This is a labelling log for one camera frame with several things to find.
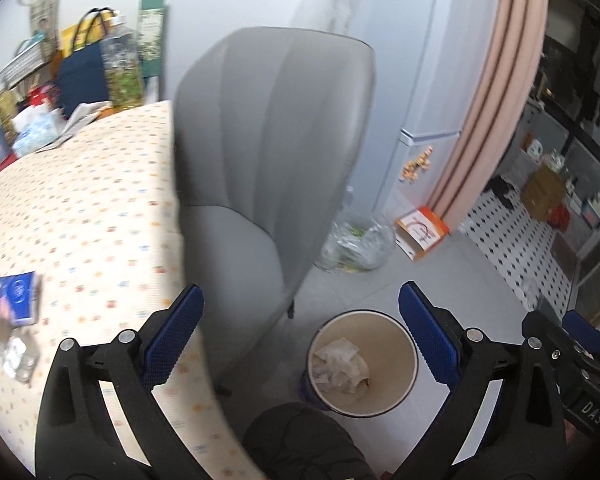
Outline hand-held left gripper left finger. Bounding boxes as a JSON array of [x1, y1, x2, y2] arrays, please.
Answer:
[[34, 283, 206, 480]]

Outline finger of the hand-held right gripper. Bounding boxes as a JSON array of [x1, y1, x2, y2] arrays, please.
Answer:
[[561, 309, 600, 363], [522, 310, 583, 386]]

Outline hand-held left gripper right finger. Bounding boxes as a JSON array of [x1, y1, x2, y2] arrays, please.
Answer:
[[395, 281, 567, 480]]

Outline white waste bin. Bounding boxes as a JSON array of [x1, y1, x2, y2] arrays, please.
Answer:
[[300, 309, 421, 417]]

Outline large white tissue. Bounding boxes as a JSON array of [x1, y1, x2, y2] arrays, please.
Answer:
[[312, 337, 371, 378]]

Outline small white tissue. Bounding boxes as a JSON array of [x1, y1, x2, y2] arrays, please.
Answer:
[[320, 370, 371, 397]]

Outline small silver blister pack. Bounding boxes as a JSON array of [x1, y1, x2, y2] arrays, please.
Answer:
[[2, 332, 41, 386]]

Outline blue and white packet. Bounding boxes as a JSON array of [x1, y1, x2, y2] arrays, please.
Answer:
[[0, 271, 43, 328]]

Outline orange and white box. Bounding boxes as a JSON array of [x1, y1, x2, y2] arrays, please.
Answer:
[[395, 206, 451, 262]]

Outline clear plastic bag of bottles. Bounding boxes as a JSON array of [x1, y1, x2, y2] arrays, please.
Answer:
[[316, 212, 397, 276]]

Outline dotted cream tablecloth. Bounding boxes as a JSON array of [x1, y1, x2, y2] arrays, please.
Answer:
[[0, 101, 261, 480]]

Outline person's dark trouser leg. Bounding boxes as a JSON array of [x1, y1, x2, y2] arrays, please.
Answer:
[[242, 402, 381, 480]]

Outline yellow lizard fridge magnet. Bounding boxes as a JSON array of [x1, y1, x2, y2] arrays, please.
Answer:
[[402, 146, 435, 183]]

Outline grey padded chair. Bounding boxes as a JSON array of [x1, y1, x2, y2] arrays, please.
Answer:
[[172, 26, 377, 396]]

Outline dark storage shelf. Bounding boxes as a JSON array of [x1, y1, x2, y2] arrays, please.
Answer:
[[525, 0, 600, 271]]

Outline pink curtain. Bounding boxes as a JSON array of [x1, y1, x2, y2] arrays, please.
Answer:
[[430, 0, 551, 233]]

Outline loose white papers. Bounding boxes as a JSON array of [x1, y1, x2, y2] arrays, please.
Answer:
[[35, 102, 113, 153]]

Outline blue tissue box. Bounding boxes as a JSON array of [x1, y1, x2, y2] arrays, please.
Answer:
[[11, 107, 63, 158]]

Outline navy blue handbag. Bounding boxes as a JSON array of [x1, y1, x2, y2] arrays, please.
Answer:
[[55, 7, 116, 121]]

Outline white fridge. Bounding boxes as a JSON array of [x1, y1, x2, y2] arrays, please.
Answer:
[[290, 0, 503, 221]]

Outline small red container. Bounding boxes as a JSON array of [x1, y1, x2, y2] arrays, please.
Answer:
[[27, 85, 61, 108]]

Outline clear bottle with green leaves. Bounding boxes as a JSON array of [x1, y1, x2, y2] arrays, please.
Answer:
[[99, 14, 146, 110]]

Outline bottle of yellow tea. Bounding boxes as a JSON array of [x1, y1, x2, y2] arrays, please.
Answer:
[[0, 89, 21, 143]]

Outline tall green box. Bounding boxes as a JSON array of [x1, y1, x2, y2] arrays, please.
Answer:
[[137, 0, 171, 80]]

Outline yellow snack packet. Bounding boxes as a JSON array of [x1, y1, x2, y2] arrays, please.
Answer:
[[60, 7, 116, 58]]

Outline tall white paper bag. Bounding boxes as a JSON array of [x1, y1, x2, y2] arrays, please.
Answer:
[[17, 0, 63, 56]]

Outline black wire basket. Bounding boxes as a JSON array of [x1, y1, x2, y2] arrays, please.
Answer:
[[0, 37, 56, 88]]

